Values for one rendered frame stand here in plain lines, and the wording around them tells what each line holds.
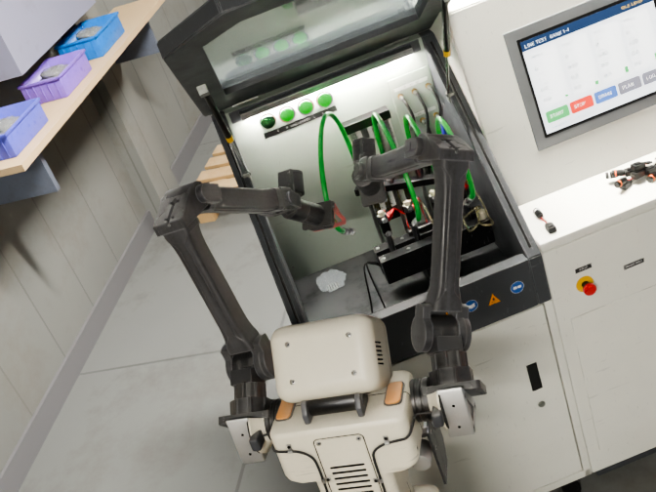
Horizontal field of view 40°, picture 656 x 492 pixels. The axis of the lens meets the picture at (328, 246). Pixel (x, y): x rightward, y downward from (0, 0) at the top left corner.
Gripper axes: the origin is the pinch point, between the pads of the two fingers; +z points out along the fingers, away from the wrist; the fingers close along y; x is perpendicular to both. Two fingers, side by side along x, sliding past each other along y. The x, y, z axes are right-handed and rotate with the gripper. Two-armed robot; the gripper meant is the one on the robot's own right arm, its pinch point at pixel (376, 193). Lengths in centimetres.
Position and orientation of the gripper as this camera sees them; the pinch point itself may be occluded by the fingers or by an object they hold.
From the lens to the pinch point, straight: 247.0
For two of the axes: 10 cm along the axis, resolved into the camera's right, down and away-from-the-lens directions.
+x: -9.5, 2.4, 1.8
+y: -1.9, -9.6, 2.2
